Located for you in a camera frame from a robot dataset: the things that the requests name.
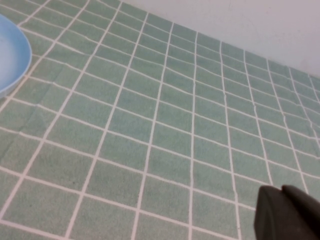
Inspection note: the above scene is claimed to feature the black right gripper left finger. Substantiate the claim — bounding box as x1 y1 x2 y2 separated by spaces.
253 185 320 240

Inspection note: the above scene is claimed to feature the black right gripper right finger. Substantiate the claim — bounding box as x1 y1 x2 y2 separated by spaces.
281 184 320 224

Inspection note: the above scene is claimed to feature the green checked tablecloth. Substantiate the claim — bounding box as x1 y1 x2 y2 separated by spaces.
0 0 320 240

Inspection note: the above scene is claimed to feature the light blue round plate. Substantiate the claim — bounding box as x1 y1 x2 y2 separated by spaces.
0 13 33 100

